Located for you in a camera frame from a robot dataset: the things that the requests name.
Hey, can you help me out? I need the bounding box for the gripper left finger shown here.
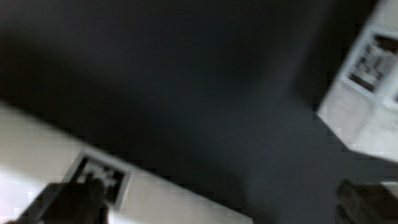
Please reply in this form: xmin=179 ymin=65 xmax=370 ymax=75
xmin=16 ymin=179 xmax=108 ymax=224

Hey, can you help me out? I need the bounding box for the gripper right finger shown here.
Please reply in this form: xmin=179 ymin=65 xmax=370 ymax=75
xmin=334 ymin=180 xmax=398 ymax=224

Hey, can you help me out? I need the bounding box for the white square table top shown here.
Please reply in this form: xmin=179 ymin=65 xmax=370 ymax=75
xmin=0 ymin=101 xmax=254 ymax=224

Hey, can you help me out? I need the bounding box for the white table leg with tag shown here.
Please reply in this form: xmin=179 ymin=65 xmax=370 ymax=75
xmin=316 ymin=0 xmax=398 ymax=163

